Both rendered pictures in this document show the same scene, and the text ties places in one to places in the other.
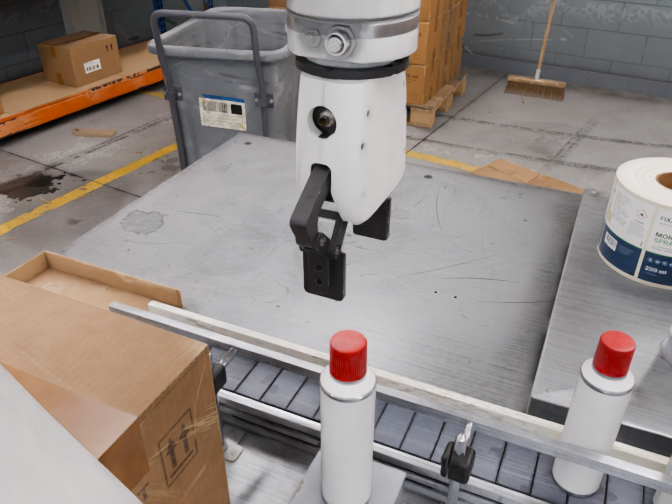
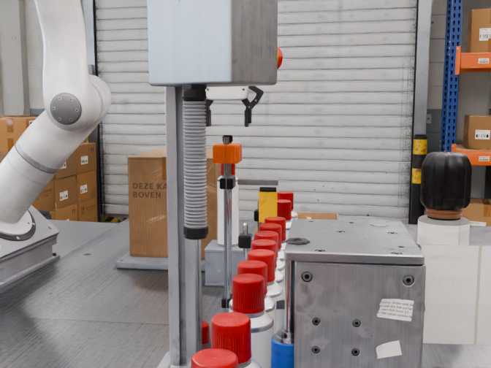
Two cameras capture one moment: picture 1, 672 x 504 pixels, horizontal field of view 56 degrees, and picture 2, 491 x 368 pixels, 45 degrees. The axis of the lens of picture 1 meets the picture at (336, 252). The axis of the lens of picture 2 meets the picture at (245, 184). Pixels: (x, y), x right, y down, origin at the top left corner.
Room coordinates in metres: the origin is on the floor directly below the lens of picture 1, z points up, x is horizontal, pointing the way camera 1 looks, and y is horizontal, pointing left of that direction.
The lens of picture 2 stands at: (0.06, -1.36, 1.26)
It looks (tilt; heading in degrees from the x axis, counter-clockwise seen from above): 8 degrees down; 73
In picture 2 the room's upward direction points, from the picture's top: straight up
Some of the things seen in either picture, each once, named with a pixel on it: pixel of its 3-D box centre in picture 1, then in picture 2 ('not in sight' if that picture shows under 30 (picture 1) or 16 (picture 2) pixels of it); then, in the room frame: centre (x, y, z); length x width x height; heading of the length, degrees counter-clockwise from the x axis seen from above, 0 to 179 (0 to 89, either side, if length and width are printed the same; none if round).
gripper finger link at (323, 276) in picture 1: (317, 265); (203, 112); (0.36, 0.01, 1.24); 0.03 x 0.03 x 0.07; 66
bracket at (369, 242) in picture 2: not in sight; (348, 237); (0.30, -0.89, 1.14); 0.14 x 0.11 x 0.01; 66
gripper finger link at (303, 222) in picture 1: (323, 193); not in sight; (0.38, 0.01, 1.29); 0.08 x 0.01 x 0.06; 156
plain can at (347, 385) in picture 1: (347, 423); (228, 203); (0.42, -0.01, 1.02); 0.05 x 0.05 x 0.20
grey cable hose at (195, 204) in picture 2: not in sight; (195, 162); (0.22, -0.57, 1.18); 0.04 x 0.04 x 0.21
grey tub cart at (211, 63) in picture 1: (246, 96); not in sight; (2.98, 0.43, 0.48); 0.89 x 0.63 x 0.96; 167
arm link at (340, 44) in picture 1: (351, 32); not in sight; (0.42, -0.01, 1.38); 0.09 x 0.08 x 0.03; 156
